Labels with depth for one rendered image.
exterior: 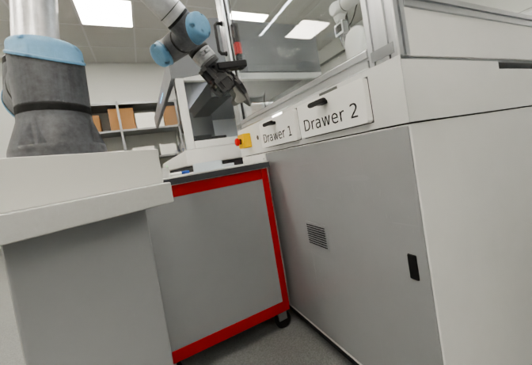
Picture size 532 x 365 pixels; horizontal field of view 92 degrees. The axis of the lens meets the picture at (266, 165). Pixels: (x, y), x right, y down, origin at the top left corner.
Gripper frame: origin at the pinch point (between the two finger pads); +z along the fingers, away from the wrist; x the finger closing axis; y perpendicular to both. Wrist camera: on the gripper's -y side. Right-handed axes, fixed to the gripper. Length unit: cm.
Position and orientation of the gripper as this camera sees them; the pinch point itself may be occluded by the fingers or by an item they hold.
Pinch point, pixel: (249, 101)
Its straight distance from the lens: 102.3
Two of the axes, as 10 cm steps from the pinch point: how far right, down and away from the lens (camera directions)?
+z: 6.4, 7.1, 2.8
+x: 4.3, -0.4, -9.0
